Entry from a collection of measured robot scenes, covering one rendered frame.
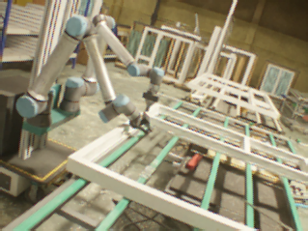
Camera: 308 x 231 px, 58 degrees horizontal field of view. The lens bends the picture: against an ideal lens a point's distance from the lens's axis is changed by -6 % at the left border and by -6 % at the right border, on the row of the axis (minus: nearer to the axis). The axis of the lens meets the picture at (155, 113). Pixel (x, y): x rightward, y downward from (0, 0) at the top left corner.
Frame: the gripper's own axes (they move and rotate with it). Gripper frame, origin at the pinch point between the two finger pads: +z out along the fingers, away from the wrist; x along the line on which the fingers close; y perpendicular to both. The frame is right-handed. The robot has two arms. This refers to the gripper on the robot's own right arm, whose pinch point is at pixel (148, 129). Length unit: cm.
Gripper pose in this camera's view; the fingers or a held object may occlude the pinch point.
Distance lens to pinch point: 200.6
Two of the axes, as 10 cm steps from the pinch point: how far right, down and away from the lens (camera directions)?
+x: -8.6, 3.7, 3.4
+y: -0.3, -7.0, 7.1
